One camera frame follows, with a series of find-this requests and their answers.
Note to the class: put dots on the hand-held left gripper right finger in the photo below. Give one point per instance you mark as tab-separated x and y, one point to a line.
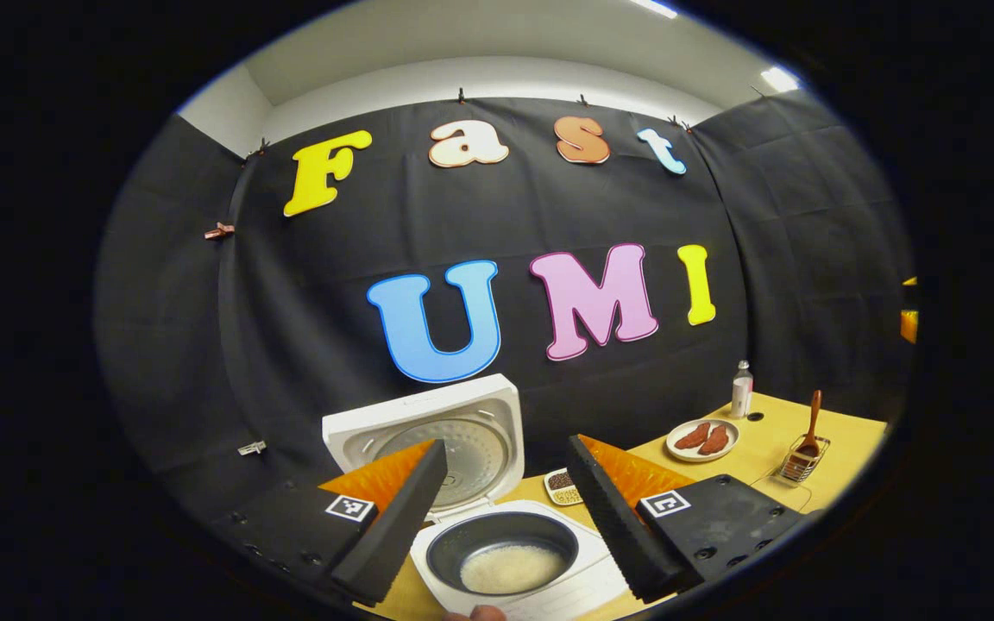
613	526

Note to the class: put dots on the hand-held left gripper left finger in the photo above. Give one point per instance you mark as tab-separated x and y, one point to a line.
398	526

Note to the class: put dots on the white rice cooker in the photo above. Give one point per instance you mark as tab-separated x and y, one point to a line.
480	405

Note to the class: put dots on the white divided bean dish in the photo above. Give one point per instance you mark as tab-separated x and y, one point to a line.
559	483

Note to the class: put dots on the red-brown meat piece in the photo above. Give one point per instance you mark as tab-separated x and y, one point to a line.
692	436
714	441

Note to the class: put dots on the white round plate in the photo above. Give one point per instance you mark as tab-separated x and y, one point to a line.
726	427

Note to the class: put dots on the white cloth tag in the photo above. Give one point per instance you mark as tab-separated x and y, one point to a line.
251	448

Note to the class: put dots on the small clear bottle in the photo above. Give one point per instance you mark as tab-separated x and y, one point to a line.
741	392

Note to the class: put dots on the small ceiling light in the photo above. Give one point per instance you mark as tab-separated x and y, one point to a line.
780	79

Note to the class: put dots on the black backdrop cloth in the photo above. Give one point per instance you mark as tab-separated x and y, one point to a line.
290	302

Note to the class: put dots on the copper cloth clip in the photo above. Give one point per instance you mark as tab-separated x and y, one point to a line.
219	231

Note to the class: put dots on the long ceiling light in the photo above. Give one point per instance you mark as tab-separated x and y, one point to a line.
654	8

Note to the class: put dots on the row of black cloth clips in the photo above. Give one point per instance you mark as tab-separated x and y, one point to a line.
461	94

